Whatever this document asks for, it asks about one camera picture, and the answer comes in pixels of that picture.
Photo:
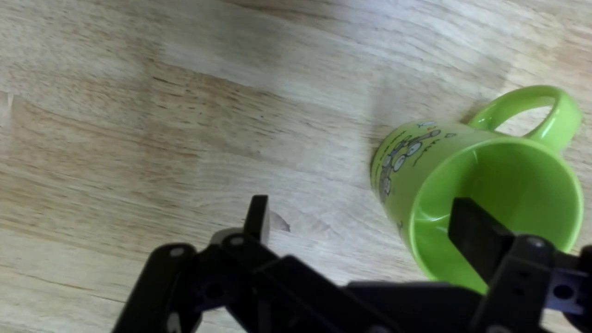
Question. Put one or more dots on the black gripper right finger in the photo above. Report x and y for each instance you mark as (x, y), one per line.
(523, 275)

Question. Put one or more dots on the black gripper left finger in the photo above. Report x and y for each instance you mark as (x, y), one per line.
(236, 273)

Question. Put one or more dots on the green plastic mug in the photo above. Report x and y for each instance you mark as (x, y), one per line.
(508, 160)

